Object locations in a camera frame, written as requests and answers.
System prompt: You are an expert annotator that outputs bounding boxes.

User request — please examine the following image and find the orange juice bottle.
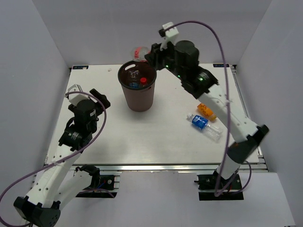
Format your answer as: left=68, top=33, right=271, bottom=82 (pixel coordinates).
left=197, top=103, right=216, bottom=122

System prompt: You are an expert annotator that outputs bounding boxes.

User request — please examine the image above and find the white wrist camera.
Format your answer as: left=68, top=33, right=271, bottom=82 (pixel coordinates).
left=65, top=84, right=89, bottom=106
left=159, top=22, right=179, bottom=51

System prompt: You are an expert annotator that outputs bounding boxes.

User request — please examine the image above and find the brown plastic waste bin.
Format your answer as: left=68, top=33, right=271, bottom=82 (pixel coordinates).
left=118, top=61, right=157, bottom=112

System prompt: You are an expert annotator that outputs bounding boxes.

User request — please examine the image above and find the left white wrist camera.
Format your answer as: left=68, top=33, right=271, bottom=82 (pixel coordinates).
left=65, top=84, right=89, bottom=106

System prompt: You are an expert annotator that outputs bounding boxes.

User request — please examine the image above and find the right blue table sticker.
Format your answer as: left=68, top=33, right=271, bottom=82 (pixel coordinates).
left=213, top=63, right=230, bottom=68

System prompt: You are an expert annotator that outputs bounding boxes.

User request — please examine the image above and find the clear bottle red label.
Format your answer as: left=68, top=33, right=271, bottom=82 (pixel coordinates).
left=139, top=77, right=148, bottom=87

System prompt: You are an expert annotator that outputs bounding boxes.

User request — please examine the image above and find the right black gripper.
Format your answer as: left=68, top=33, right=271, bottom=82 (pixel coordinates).
left=144, top=38, right=186, bottom=80

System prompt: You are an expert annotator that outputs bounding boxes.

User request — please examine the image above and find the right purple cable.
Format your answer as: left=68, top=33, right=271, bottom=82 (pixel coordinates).
left=165, top=20, right=252, bottom=197

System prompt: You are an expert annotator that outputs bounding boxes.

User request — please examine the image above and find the clear bottle blue label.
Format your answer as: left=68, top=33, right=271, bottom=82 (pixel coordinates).
left=127, top=70, right=142, bottom=88

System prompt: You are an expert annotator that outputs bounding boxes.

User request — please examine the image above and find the blue table sticker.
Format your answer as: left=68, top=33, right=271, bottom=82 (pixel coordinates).
left=72, top=65, right=89, bottom=70
left=213, top=63, right=230, bottom=68

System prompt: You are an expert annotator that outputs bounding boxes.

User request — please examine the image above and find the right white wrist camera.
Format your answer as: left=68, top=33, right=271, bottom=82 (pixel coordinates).
left=159, top=22, right=179, bottom=51

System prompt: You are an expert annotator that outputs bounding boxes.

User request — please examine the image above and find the small red-cap bottle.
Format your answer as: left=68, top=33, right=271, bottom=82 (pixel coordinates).
left=131, top=46, right=150, bottom=62

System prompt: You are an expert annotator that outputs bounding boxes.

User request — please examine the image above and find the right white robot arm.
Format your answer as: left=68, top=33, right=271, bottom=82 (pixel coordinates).
left=145, top=41, right=269, bottom=189

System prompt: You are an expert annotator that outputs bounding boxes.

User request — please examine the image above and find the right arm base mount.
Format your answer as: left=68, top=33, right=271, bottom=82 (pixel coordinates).
left=194, top=174, right=244, bottom=201

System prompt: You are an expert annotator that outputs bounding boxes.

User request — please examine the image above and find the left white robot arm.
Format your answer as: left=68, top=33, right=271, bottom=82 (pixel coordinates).
left=14, top=89, right=111, bottom=227

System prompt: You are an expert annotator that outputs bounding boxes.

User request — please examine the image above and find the Pocari Sweat blue bottle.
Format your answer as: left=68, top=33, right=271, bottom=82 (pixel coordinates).
left=187, top=113, right=222, bottom=142

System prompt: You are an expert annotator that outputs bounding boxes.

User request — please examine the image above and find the left blue table sticker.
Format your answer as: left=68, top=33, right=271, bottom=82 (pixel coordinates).
left=72, top=65, right=89, bottom=70

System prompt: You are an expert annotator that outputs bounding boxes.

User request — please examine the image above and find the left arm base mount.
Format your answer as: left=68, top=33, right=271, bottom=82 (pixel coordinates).
left=74, top=165, right=120, bottom=198

